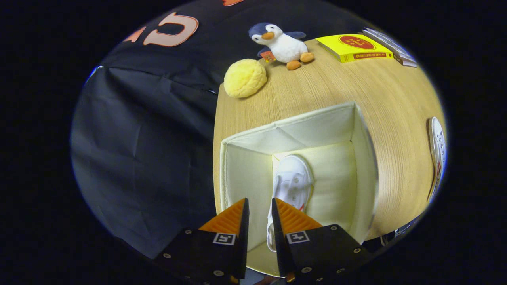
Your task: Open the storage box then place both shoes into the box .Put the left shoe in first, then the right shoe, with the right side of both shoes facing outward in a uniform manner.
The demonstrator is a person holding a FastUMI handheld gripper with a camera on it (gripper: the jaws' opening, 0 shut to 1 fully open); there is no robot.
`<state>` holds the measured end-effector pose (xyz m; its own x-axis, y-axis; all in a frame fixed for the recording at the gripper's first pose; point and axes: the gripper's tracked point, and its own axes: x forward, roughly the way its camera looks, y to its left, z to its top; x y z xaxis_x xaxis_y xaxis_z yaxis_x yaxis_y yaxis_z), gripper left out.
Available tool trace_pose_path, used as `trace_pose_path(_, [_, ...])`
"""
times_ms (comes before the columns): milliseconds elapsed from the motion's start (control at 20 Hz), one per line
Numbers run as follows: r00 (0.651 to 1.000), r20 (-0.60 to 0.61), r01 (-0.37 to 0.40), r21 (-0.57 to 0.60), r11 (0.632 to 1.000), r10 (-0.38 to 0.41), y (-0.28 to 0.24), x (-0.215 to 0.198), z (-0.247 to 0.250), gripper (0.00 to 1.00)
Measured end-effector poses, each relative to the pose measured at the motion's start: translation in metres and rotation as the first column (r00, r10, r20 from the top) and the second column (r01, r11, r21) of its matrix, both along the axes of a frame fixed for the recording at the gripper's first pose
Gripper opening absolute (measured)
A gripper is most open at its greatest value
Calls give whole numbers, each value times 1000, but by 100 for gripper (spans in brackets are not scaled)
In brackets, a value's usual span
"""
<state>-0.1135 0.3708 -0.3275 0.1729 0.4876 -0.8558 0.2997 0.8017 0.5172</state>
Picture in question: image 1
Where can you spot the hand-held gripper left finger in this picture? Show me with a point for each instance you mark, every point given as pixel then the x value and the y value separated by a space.
pixel 241 237

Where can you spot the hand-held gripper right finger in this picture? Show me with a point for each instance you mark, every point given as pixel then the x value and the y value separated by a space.
pixel 279 237

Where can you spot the white canvas shoe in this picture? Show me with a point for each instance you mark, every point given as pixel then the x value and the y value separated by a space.
pixel 293 182
pixel 437 150

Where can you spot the beige fabric storage box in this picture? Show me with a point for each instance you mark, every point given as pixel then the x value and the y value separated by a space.
pixel 245 178

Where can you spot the yellow plush ball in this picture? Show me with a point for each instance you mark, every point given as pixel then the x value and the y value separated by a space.
pixel 244 78

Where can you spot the penguin plush toy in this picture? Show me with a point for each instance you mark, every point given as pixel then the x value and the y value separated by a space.
pixel 285 47

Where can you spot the yellow book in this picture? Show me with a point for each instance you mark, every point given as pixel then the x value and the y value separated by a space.
pixel 352 46

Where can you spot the white printed cover book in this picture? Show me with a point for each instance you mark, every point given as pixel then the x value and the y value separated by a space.
pixel 382 37

